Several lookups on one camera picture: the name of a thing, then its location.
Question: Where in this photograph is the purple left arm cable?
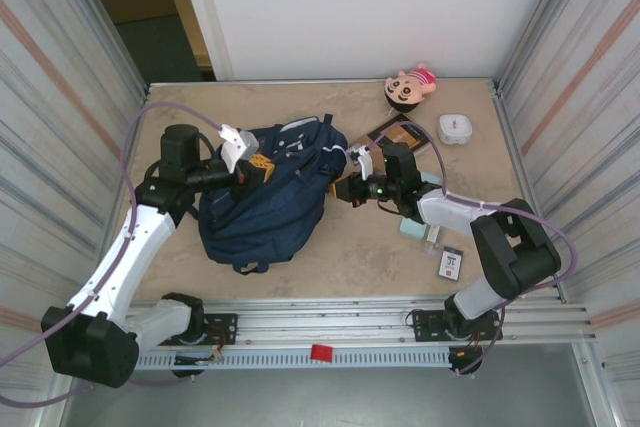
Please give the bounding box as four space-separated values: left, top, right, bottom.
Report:
0 100 226 408

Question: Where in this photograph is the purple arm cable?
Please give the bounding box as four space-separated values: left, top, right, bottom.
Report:
0 100 226 408
369 120 579 376

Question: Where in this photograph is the white door frame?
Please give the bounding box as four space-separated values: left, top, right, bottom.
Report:
152 0 236 83

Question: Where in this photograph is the pink plush doll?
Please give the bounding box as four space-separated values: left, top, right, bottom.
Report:
383 61 438 113

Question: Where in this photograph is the small white box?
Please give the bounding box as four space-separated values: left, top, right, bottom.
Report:
436 114 475 147

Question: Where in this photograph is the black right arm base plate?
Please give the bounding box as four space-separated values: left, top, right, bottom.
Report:
409 307 504 343

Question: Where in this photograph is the aluminium rail frame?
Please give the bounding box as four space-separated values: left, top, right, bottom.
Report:
122 296 599 348

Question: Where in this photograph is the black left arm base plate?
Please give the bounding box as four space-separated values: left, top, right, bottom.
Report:
149 313 239 347

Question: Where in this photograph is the black and white card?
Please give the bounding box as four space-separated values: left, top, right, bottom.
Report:
436 245 466 281

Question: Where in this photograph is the light blue pencil case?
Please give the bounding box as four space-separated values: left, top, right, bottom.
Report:
398 172 444 239

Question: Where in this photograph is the clear plastic supply box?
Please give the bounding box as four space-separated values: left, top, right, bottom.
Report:
422 224 446 259

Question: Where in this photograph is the brown black paperback book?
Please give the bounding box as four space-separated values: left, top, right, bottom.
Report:
348 116 434 163

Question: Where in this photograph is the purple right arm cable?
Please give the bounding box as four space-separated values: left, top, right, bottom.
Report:
369 120 579 376

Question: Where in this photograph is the slotted metal cable tray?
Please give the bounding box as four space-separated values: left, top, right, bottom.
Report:
123 349 454 373

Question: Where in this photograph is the navy blue backpack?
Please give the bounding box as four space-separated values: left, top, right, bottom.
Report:
197 114 351 276

